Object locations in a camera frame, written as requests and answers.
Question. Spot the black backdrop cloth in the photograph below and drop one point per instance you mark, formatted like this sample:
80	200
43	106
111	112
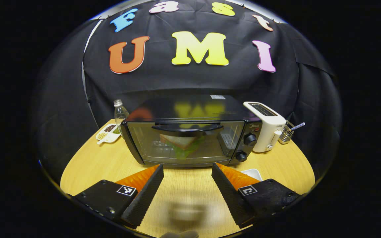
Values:
177	82

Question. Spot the white sectioned plate with grains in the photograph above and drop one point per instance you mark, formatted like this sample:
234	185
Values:
107	135

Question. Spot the white rectangular tray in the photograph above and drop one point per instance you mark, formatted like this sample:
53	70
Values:
252	173

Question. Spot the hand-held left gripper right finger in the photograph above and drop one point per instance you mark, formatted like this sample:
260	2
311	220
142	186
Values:
228	196

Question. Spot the sandwich with lettuce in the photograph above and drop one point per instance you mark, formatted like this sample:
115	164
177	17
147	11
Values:
184	143

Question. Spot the metal straw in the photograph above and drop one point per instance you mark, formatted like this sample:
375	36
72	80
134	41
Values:
298	126

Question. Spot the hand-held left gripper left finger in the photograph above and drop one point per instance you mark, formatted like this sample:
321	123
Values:
144	200

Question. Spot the white toaster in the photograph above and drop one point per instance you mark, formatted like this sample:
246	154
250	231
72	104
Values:
270	130

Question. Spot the black electric oven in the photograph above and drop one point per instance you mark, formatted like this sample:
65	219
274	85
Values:
190	110

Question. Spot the clear plastic water bottle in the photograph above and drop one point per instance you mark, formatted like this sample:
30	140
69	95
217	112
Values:
120	114

